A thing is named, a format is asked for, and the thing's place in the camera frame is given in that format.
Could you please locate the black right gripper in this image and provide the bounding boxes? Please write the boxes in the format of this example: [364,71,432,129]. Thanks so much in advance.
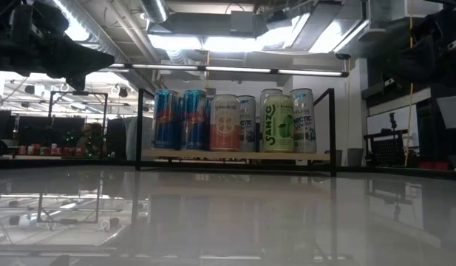
[378,33,456,84]

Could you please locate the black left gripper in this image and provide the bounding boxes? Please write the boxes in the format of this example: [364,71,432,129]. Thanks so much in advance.
[0,36,116,92]

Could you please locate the light blue Red Bull can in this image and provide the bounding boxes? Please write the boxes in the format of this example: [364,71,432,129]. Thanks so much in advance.
[180,89,209,151]

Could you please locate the green beverage can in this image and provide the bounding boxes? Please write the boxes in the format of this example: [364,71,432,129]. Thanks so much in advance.
[262,94,296,154]

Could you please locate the pink beverage can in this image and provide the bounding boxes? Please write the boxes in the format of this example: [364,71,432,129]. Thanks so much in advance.
[209,93,242,152]

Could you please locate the wooden shelf board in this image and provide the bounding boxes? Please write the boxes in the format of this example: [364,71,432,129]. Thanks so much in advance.
[141,149,331,163]

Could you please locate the grey angled panel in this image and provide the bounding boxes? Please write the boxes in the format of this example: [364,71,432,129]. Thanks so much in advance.
[436,95,456,129]

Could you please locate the dark computer monitor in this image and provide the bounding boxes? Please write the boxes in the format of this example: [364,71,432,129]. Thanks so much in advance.
[16,116,53,147]
[52,117,86,147]

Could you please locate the person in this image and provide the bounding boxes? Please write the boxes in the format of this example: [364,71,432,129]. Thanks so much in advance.
[76,122,103,158]

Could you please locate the black equipment cart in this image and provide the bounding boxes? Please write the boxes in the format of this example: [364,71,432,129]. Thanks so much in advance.
[363,112,409,168]

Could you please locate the red crate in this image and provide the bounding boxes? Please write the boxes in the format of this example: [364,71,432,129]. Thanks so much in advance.
[418,160,451,171]

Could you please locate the grey draped cover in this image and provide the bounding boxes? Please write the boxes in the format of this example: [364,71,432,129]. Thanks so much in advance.
[123,116,154,160]

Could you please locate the grey bin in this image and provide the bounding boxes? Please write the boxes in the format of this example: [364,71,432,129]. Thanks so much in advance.
[347,147,365,168]
[324,149,343,167]

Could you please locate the ceiling light fixture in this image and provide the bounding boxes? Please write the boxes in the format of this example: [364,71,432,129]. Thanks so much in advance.
[149,34,268,53]

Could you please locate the overhead light bar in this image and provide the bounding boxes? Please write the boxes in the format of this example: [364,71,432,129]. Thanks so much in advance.
[109,62,350,78]

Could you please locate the grey junction box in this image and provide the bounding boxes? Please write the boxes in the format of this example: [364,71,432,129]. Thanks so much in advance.
[230,10,256,37]

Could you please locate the grey rectangular air duct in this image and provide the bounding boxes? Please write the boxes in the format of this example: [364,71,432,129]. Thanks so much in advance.
[356,0,445,42]

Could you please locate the black metal frame stand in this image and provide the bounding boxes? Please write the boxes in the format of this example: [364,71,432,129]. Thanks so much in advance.
[48,90,109,160]

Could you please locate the white wall board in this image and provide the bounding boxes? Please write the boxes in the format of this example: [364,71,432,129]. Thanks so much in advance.
[366,104,420,149]

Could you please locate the small silver round duct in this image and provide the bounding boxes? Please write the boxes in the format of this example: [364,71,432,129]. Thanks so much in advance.
[140,0,170,24]

